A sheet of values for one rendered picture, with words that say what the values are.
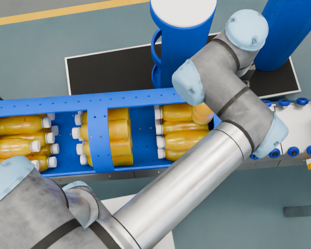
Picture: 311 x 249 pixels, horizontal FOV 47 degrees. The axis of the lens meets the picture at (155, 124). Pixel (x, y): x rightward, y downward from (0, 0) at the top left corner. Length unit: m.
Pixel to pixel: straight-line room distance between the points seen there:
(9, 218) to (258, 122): 0.40
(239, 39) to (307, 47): 2.21
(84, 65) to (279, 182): 1.49
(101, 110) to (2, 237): 0.73
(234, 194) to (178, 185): 1.86
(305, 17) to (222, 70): 1.34
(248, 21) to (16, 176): 0.45
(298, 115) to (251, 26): 0.96
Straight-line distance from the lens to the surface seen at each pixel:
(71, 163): 1.40
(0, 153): 1.32
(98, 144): 1.15
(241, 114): 0.62
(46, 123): 1.31
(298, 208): 2.25
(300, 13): 1.93
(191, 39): 1.61
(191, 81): 0.62
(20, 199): 0.51
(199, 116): 1.05
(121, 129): 1.20
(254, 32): 0.66
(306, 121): 1.59
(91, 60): 2.46
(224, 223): 2.37
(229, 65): 0.65
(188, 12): 1.55
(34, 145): 1.29
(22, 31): 2.86
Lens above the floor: 2.33
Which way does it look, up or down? 75 degrees down
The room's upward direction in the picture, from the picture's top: straight up
